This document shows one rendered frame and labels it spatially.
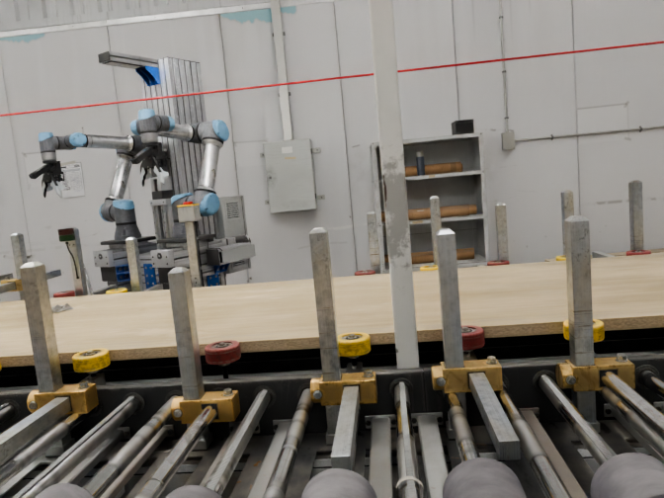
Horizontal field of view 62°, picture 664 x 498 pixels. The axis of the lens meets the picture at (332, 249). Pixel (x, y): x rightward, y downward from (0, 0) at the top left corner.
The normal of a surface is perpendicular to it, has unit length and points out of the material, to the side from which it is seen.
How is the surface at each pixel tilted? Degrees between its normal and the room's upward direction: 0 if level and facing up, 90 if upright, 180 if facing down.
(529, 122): 90
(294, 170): 90
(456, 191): 90
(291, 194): 90
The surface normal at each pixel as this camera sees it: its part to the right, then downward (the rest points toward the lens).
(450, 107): -0.04, 0.12
